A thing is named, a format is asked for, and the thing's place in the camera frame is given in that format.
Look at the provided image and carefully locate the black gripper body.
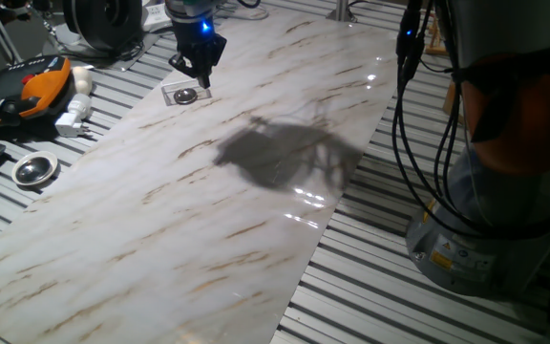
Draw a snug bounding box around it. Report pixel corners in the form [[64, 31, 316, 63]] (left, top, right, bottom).
[[172, 16, 228, 68]]

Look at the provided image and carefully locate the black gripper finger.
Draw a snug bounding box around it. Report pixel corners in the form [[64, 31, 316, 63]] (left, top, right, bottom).
[[168, 51, 199, 78], [194, 59, 215, 90]]

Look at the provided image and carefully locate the small round metal plate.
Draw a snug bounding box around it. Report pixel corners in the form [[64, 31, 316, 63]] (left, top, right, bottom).
[[173, 87, 199, 105]]

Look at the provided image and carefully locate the white egg shaped object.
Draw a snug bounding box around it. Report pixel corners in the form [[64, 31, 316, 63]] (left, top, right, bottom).
[[72, 65, 94, 96]]

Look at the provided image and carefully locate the white power adapter plug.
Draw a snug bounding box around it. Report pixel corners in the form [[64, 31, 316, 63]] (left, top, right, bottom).
[[53, 93, 94, 139]]

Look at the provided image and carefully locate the marble pattern sheet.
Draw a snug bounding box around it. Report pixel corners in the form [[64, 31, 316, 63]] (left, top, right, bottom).
[[0, 4, 400, 344]]

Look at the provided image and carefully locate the orange black teach pendant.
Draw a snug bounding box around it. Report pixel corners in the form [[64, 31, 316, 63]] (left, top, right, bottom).
[[0, 54, 74, 130]]

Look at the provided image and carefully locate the small wooden rack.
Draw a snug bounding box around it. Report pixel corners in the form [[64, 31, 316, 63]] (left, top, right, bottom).
[[422, 13, 463, 116]]

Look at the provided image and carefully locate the white wire mesh basket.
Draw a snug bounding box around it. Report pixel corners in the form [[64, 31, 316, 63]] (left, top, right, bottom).
[[160, 78, 213, 107]]

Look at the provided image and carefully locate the short aluminium post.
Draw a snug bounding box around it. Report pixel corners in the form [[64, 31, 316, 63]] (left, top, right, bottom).
[[326, 0, 358, 23]]

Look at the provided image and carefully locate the black cable bundle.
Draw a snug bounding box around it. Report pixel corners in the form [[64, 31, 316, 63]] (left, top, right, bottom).
[[391, 0, 550, 240]]

